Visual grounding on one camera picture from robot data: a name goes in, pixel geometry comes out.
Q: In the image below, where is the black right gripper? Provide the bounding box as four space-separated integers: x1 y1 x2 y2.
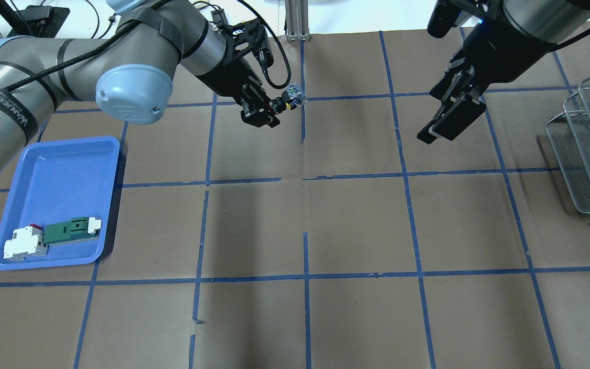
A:
417 1 556 145

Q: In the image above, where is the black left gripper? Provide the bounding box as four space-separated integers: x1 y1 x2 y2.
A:
195 20 281 128

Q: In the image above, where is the red emergency stop button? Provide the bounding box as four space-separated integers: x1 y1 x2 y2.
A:
269 83 307 115

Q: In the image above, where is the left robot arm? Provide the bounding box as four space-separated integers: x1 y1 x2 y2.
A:
0 1 286 172

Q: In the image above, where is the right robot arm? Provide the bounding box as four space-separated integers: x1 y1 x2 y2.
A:
417 1 590 144

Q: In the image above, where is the blue plastic tray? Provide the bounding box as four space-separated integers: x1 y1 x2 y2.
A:
0 136 121 271

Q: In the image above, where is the aluminium frame post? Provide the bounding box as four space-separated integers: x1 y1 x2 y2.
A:
285 0 311 42

